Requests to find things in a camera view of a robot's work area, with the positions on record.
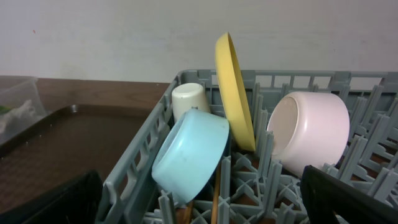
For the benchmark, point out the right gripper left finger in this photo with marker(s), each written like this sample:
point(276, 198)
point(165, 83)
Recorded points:
point(75, 201)

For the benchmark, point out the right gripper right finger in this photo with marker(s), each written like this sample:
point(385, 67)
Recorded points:
point(325, 197)

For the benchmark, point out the pink bowl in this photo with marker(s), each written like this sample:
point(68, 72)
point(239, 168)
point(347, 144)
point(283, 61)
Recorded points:
point(309, 128)

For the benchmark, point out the wooden chopstick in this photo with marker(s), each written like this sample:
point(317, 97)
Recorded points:
point(214, 212)

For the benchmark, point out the yellow green snack wrapper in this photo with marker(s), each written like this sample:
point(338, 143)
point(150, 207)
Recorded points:
point(4, 109)

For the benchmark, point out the light blue bowl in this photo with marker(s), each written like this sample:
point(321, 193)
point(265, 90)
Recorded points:
point(190, 154)

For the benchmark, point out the white cup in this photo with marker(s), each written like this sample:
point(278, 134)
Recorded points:
point(188, 96)

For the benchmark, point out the yellow plate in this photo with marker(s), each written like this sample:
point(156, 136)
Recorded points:
point(233, 93)

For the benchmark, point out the grey dishwasher rack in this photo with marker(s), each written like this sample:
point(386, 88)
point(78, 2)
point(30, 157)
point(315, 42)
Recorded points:
point(258, 188)

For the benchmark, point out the brown serving tray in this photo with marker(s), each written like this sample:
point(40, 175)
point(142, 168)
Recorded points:
point(63, 145)

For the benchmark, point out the clear plastic bin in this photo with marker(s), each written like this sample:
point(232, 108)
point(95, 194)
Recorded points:
point(15, 90)

